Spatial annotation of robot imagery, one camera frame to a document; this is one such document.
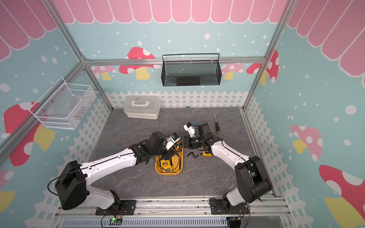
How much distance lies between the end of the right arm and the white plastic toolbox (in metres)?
0.46

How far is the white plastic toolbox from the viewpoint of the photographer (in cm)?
108

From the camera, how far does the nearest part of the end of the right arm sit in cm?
65
